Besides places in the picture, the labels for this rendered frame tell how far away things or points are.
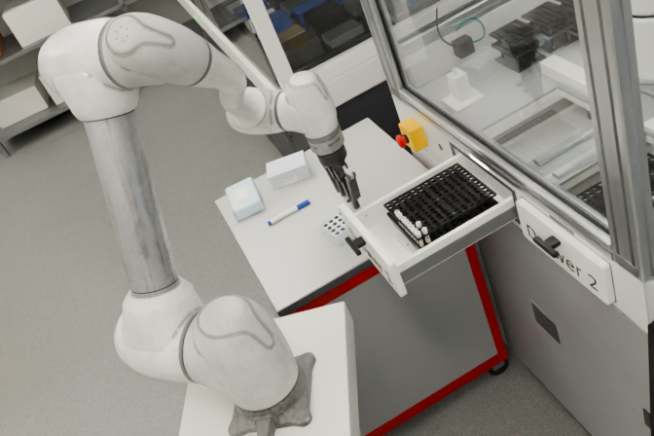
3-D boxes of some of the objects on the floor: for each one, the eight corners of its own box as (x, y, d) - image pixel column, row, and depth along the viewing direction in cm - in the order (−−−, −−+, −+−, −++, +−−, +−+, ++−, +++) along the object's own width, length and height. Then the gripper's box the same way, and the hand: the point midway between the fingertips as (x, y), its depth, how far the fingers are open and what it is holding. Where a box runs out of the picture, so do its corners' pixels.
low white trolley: (365, 471, 233) (276, 311, 190) (297, 348, 283) (214, 200, 240) (518, 375, 241) (466, 201, 198) (424, 272, 291) (367, 117, 248)
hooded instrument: (366, 292, 294) (162, -169, 193) (235, 120, 445) (82, -190, 344) (611, 148, 311) (542, -346, 210) (405, 29, 462) (307, -292, 361)
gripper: (303, 146, 193) (332, 214, 207) (333, 163, 182) (362, 233, 196) (325, 130, 195) (352, 199, 209) (355, 146, 185) (382, 216, 198)
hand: (353, 205), depth 200 cm, fingers closed, pressing on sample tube
